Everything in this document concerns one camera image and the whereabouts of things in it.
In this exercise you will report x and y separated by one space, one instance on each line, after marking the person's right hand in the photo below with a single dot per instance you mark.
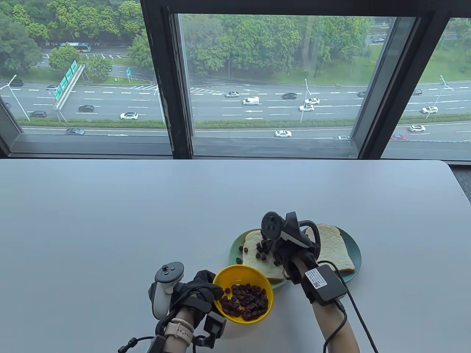
294 257

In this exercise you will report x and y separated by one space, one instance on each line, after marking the person's left hand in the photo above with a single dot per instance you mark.
198 285

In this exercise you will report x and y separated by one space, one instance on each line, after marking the white toast slice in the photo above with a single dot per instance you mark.
257 268
335 246

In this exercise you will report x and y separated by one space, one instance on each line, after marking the yellow bowl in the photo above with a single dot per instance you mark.
239 274

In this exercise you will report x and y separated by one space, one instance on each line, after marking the pink band wristwatch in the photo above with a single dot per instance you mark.
178 331

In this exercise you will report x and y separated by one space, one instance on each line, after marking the blue plate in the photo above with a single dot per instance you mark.
355 250

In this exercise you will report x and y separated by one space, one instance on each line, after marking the light green plate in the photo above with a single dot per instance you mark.
235 246

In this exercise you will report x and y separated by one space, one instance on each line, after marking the black wrist box white label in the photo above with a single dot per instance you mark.
157 343
327 286

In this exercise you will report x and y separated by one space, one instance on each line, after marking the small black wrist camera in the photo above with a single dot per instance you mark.
214 327

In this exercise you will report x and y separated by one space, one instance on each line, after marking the person's right forearm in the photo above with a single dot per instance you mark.
336 331

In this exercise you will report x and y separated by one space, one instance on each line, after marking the person's left forearm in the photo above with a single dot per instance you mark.
182 314

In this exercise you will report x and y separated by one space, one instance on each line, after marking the pile of dark cranberries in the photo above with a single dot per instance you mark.
244 301

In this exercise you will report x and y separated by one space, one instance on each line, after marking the black window frame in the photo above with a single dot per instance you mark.
165 73

